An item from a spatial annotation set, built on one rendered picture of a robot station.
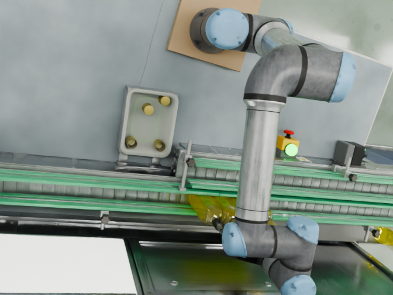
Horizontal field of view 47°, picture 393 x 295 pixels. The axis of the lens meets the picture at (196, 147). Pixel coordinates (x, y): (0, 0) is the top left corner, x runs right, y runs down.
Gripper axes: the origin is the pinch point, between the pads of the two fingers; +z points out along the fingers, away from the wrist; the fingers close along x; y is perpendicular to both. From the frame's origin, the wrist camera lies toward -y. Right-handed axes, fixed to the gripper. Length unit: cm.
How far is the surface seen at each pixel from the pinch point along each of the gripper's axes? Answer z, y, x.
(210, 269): -1.4, -7.7, -12.6
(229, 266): 1.0, -0.7, -12.8
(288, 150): 30.3, 27.6, 18.2
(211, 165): 18.9, -5.2, 13.7
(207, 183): 23.3, -4.3, 6.0
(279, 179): 27.3, 24.8, 7.7
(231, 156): 27.9, 4.6, 14.9
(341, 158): 34, 53, 16
